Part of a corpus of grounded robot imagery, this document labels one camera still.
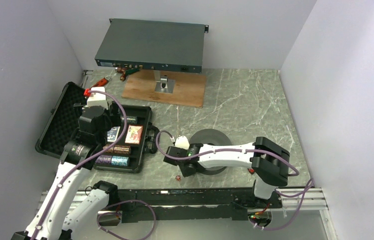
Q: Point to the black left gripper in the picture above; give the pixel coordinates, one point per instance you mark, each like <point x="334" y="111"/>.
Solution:
<point x="109" y="123"/>

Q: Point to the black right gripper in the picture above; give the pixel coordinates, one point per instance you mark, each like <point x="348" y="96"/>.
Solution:
<point x="185" y="172"/>

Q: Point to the blue playing card deck box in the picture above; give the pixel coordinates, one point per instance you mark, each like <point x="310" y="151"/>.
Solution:
<point x="113" y="134"/>

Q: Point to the red Texas Holdem card box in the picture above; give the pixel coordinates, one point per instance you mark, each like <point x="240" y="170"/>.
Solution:
<point x="134" y="134"/>

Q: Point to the black poker set case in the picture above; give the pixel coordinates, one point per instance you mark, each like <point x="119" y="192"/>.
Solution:
<point x="63" y="121"/>

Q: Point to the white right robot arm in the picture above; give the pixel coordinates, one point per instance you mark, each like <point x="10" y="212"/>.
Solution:
<point x="268" y="160"/>

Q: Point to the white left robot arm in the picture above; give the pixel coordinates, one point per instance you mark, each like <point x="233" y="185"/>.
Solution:
<point x="75" y="163"/>

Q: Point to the purple chip stack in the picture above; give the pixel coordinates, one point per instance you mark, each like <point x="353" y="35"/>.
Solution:
<point x="104" y="160"/>

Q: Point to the brown orange chip stack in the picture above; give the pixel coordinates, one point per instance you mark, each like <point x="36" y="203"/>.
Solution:
<point x="117" y="150"/>

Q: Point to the light blue chip stack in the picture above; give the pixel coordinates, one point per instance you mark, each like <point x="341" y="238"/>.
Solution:
<point x="121" y="161"/>

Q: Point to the copper green connectors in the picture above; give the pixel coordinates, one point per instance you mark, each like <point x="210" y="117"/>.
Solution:
<point x="125" y="72"/>

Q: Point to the wooden board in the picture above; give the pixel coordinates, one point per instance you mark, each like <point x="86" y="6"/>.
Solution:
<point x="189" y="88"/>

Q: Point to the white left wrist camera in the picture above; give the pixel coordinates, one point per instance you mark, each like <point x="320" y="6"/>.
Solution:
<point x="95" y="97"/>

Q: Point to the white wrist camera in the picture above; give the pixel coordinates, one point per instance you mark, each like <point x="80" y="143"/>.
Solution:
<point x="182" y="142"/>
<point x="95" y="97"/>

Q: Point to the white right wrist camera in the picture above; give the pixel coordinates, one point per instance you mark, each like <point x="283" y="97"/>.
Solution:
<point x="182" y="142"/>

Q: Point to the red handled tool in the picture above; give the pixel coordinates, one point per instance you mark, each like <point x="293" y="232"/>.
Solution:
<point x="102" y="82"/>

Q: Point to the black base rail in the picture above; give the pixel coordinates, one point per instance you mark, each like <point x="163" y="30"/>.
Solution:
<point x="185" y="203"/>

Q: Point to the metal stand bracket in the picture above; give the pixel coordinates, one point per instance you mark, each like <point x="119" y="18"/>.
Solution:
<point x="163" y="83"/>

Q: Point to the dark rack mount device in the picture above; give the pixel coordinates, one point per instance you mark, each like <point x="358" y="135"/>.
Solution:
<point x="153" y="45"/>

